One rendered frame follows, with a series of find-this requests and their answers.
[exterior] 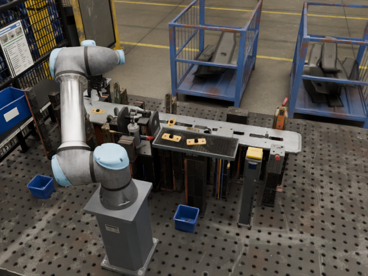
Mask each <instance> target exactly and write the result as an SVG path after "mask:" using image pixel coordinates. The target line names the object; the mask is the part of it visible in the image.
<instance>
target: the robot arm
mask: <svg viewBox="0 0 368 276"><path fill-rule="evenodd" d="M123 64H125V57H124V51H123V50H112V49H110V48H105V47H99V46H96V44H95V42H94V41H92V40H86V41H83V42H82V43H81V47H68V48H67V47H63V48H57V49H54V50H53V51H52V52H51V54H50V59H49V67H50V73H51V76H52V77H53V78H54V79H55V81H56V82H57V83H58V84H59V85H60V111H61V146H60V147H59V148H58V149H57V154H56V155H54V156H53V157H52V160H51V164H52V169H53V174H54V177H55V179H56V181H57V183H58V184H59V185H61V186H74V185H84V184H90V183H99V182H100V183H101V187H100V192H99V198H100V202H101V204H102V205H103V206H104V207H105V208H107V209H110V210H123V209H126V208H128V207H130V206H131V205H133V204H134V203H135V202H136V200H137V198H138V189H137V185H136V184H135V183H134V182H133V180H132V178H131V173H130V166H129V158H128V155H127V152H126V150H125V149H124V148H123V147H121V146H120V145H118V144H115V143H105V144H102V145H101V146H98V147H96V149H95V150H94V151H93V152H91V151H90V147H89V146H88V145H87V144H86V141H85V118H84V96H83V85H84V84H85V83H86V82H87V79H88V88H87V93H88V98H89V101H90V103H91V105H92V106H93V101H98V100H99V97H98V96H96V92H95V91H94V90H96V91H97V93H98V95H99V96H100V97H102V94H101V93H104V92H107V91H106V89H103V88H105V87H106V86H107V82H106V83H105V80H106V77H102V74H104V73H106V72H109V71H111V70H113V69H114V68H115V67H116V66H117V65H118V66H119V65H123ZM92 89H94V90H92Z"/></svg>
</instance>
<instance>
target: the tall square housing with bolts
mask: <svg viewBox="0 0 368 276"><path fill-rule="evenodd" d="M233 132H234V129H233V128H226V127H222V126H220V127H219V128H218V130H217V133H216V135H220V136H227V137H233ZM228 162H229V160H225V159H218V158H215V171H214V182H213V190H212V191H213V192H212V194H211V195H212V196H211V197H215V198H216V199H222V200H223V199H226V198H227V196H228V194H229V190H231V189H230V186H229V174H230V167H231V165H229V169H227V165H228Z"/></svg>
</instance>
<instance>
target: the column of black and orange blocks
mask: <svg viewBox="0 0 368 276"><path fill-rule="evenodd" d="M24 94H25V97H26V100H27V103H28V106H29V108H30V111H31V114H32V116H33V120H34V123H35V125H36V128H37V131H38V133H39V137H40V139H41V142H42V145H43V147H44V150H45V153H46V155H47V159H48V160H52V157H53V156H54V155H56V153H55V151H52V148H53V147H52V145H51V142H50V138H49V137H48V136H49V135H48V132H47V129H46V126H45V123H43V122H44V120H43V118H42V115H41V112H40V106H38V102H37V99H36V95H35V91H34V89H33V88H31V87H29V88H26V89H24Z"/></svg>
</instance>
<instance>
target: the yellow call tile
mask: <svg viewBox="0 0 368 276"><path fill-rule="evenodd" d="M261 156H262V149H260V148H254V147H249V148H248V152H247V157H249V158H256V159H261Z"/></svg>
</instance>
